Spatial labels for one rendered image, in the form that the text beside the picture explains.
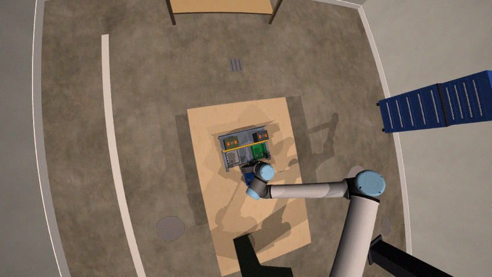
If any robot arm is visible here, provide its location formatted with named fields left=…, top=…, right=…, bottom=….
left=241, top=162, right=386, bottom=277

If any blue bin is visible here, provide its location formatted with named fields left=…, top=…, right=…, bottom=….
left=244, top=173, right=255, bottom=186

